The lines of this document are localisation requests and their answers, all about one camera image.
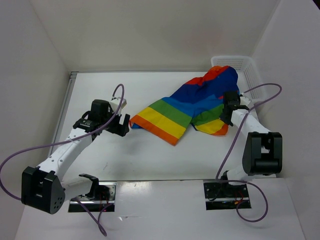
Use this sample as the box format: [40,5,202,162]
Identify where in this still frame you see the rainbow striped shorts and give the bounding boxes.
[129,65,239,146]

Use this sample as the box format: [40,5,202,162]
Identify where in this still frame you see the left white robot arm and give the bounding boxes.
[21,97,130,215]

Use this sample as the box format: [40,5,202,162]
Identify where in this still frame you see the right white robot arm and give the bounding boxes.
[216,91,283,197]

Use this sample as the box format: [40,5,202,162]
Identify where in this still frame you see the white plastic basket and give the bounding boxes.
[210,55,263,93]

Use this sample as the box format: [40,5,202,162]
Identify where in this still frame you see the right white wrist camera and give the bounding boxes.
[240,95,253,109]

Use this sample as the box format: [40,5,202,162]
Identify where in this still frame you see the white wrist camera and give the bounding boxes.
[109,97,127,112]
[240,95,253,109]

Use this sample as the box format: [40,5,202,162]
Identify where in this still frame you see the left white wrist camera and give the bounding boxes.
[109,97,127,112]

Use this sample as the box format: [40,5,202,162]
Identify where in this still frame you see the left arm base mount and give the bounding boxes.
[64,180,117,213]

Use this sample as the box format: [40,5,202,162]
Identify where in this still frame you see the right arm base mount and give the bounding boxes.
[203,181,252,211]

